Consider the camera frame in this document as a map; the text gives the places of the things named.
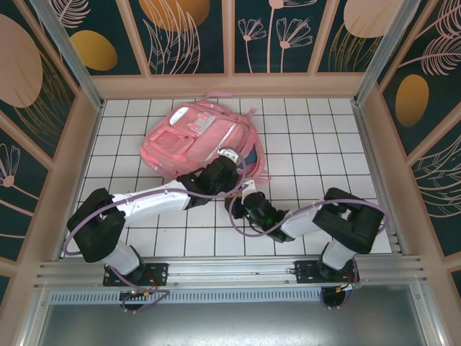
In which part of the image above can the pink backpack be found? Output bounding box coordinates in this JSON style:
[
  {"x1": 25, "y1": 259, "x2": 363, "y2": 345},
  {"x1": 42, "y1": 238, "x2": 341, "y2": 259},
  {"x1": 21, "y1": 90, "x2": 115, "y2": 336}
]
[{"x1": 139, "y1": 92, "x2": 272, "y2": 187}]

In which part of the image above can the steel sheet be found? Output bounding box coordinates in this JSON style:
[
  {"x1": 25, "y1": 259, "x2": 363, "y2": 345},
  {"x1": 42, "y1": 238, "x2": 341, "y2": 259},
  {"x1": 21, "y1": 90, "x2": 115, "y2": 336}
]
[{"x1": 35, "y1": 302, "x2": 446, "y2": 346}]

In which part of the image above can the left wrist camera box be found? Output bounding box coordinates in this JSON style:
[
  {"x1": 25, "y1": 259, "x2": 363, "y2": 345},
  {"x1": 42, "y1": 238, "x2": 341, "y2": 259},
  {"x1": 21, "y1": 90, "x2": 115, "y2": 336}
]
[{"x1": 217, "y1": 146, "x2": 241, "y2": 162}]

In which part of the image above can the aluminium front rail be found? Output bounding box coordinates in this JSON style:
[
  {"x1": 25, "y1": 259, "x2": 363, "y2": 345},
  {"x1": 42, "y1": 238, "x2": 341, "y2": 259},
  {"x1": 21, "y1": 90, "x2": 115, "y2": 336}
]
[{"x1": 34, "y1": 254, "x2": 429, "y2": 292}]

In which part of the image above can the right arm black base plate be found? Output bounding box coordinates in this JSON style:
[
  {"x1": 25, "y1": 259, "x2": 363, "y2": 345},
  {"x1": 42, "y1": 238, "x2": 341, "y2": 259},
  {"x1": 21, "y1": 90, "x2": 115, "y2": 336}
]
[{"x1": 295, "y1": 259, "x2": 361, "y2": 285}]

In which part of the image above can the slotted cable duct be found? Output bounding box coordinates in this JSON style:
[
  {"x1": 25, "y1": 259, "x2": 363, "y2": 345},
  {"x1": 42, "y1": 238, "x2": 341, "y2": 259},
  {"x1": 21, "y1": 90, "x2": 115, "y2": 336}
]
[{"x1": 48, "y1": 290, "x2": 415, "y2": 304}]

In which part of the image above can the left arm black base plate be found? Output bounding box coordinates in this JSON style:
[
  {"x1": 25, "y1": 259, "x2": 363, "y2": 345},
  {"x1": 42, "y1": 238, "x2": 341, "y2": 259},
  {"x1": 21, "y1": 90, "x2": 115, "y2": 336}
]
[{"x1": 103, "y1": 262, "x2": 169, "y2": 288}]

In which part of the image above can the aluminium side rail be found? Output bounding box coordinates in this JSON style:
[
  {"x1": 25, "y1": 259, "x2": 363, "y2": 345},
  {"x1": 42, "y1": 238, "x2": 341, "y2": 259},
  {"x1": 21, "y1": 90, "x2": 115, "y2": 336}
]
[{"x1": 351, "y1": 102, "x2": 410, "y2": 255}]

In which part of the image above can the aluminium corner post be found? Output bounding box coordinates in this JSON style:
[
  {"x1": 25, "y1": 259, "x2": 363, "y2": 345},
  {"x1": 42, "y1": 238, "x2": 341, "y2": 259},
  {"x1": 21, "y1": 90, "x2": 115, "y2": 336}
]
[
  {"x1": 28, "y1": 0, "x2": 106, "y2": 110},
  {"x1": 354, "y1": 0, "x2": 406, "y2": 105}
]

